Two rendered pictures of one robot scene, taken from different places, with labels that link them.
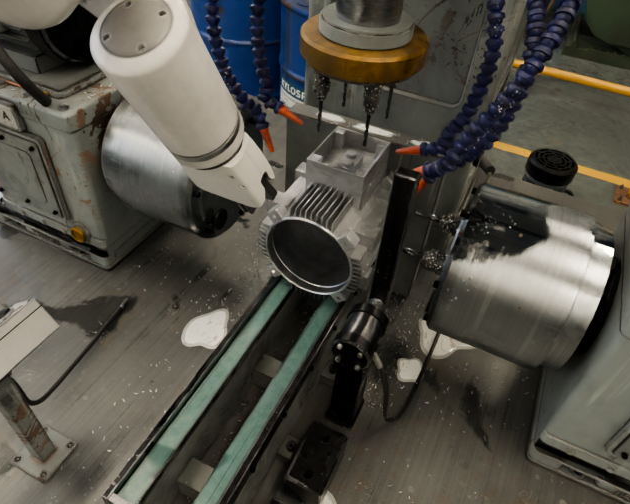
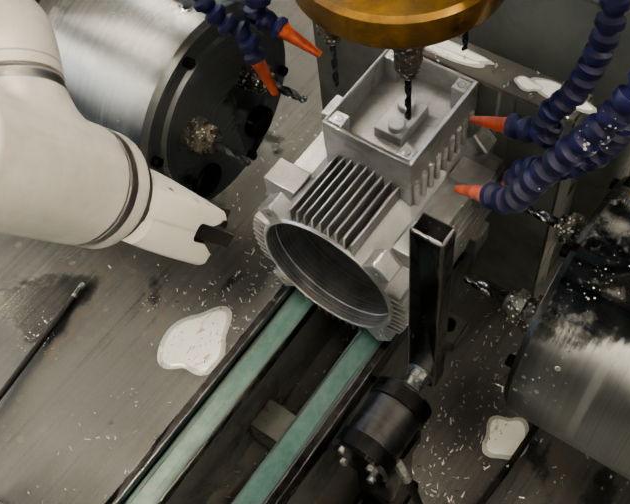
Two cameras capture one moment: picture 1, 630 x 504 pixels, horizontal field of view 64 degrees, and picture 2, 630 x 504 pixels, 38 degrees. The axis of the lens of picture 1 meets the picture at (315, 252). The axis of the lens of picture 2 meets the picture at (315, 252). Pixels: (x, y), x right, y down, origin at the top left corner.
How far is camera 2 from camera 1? 0.30 m
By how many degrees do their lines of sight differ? 19
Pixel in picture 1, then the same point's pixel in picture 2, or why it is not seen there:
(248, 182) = (168, 251)
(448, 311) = (527, 405)
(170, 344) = (140, 363)
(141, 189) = not seen: hidden behind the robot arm
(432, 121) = (574, 23)
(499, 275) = (604, 372)
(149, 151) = (83, 92)
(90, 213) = not seen: hidden behind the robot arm
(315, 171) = (337, 141)
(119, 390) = (65, 432)
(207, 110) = (64, 213)
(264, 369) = (266, 426)
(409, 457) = not seen: outside the picture
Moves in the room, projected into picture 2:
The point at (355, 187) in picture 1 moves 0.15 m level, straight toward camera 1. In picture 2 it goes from (400, 176) to (354, 313)
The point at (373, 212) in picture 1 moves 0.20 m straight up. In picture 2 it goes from (440, 204) to (448, 61)
